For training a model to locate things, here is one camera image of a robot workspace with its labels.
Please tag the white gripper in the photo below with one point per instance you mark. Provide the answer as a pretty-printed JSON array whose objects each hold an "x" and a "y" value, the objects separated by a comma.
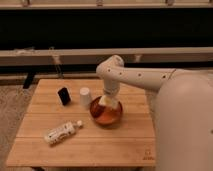
[{"x": 110, "y": 92}]

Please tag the white sponge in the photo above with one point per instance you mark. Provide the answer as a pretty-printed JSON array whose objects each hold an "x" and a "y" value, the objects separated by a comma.
[{"x": 108, "y": 102}]

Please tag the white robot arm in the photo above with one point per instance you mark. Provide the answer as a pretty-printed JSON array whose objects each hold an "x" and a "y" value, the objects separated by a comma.
[{"x": 113, "y": 72}]

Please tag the white paper cup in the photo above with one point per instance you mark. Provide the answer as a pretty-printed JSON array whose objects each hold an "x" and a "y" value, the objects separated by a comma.
[{"x": 85, "y": 97}]

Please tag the black rectangular block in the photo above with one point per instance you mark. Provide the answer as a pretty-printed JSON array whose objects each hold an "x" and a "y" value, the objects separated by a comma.
[{"x": 64, "y": 96}]

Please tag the white plastic bottle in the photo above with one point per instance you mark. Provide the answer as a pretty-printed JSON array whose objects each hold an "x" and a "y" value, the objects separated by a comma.
[{"x": 58, "y": 134}]

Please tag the wooden table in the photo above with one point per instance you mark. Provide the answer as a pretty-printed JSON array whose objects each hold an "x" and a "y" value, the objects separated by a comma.
[{"x": 130, "y": 144}]

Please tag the long white bench rail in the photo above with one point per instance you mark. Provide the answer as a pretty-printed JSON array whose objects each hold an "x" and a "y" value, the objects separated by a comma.
[{"x": 27, "y": 57}]

